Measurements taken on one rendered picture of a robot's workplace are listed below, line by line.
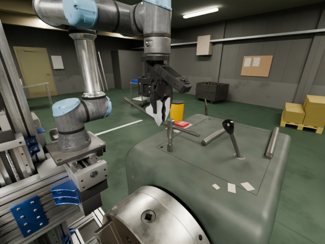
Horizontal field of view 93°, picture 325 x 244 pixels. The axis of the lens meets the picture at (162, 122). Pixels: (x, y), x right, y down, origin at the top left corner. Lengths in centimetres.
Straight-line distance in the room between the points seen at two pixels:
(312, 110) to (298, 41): 261
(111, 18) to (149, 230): 50
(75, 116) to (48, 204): 42
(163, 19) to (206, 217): 50
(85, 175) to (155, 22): 64
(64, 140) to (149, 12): 65
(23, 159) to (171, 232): 74
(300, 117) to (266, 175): 451
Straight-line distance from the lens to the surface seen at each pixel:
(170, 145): 51
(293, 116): 502
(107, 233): 47
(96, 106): 85
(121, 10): 50
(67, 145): 87
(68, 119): 81
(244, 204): 45
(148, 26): 46
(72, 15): 46
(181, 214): 42
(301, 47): 680
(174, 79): 42
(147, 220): 40
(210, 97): 651
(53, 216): 102
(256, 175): 54
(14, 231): 100
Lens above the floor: 156
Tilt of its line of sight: 21 degrees down
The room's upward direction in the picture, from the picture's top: straight up
